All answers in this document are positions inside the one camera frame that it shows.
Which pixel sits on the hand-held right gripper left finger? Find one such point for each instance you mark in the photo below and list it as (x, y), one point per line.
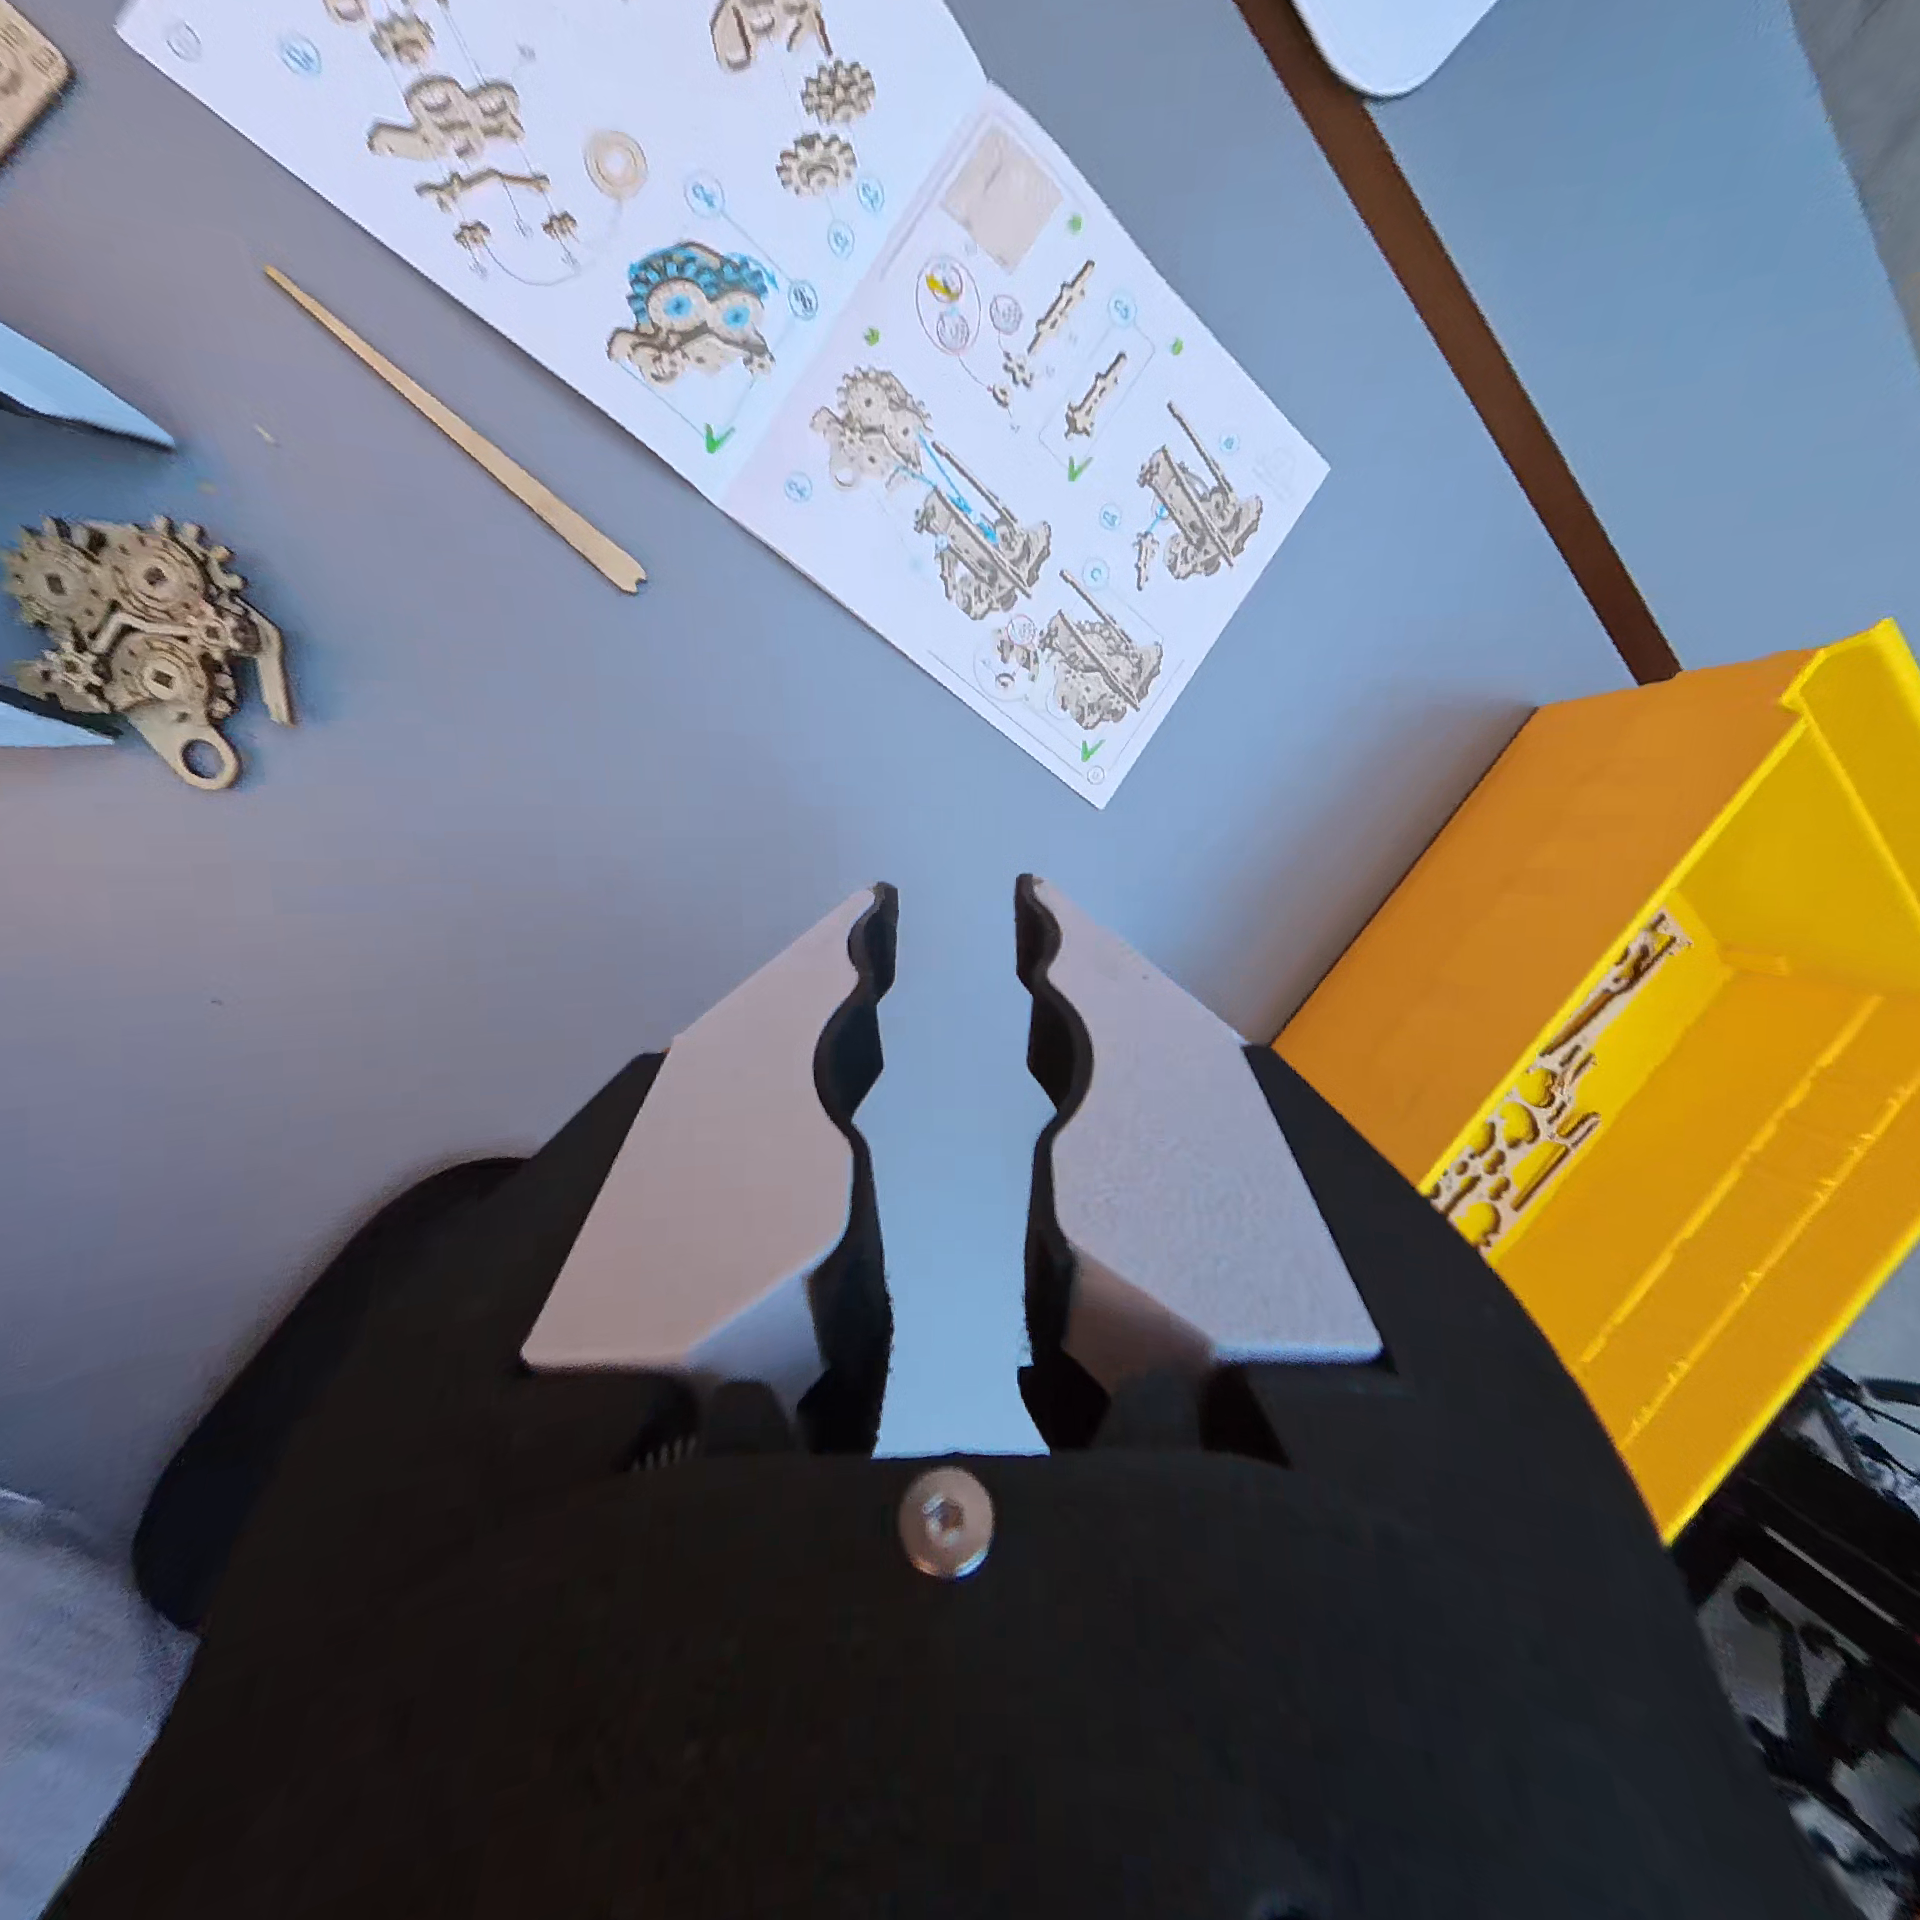
(674, 1201)

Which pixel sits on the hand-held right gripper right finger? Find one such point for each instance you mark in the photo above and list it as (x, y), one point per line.
(1185, 1201)

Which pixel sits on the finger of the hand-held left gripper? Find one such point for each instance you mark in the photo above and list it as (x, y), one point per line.
(44, 728)
(60, 390)

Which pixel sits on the wooden gear assembly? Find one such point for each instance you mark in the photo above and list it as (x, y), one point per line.
(134, 629)

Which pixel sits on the grey desk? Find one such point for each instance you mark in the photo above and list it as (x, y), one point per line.
(451, 931)

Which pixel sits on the laser-cut wooden parts sheet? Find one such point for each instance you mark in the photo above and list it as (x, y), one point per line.
(24, 76)

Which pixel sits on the wooden stick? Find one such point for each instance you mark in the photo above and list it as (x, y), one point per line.
(451, 428)

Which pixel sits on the yellow plastic bin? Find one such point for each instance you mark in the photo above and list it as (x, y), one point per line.
(1588, 886)

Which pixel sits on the white instruction sheet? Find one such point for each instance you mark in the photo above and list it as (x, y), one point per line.
(840, 347)

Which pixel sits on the pale grey cloth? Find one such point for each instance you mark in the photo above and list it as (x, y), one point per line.
(67, 1694)

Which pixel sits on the brown wooden strip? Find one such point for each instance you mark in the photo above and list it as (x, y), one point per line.
(1470, 347)

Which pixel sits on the white rounded object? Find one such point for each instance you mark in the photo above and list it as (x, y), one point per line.
(1387, 37)

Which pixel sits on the black metal frame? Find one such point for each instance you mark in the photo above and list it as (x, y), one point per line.
(1798, 1516)

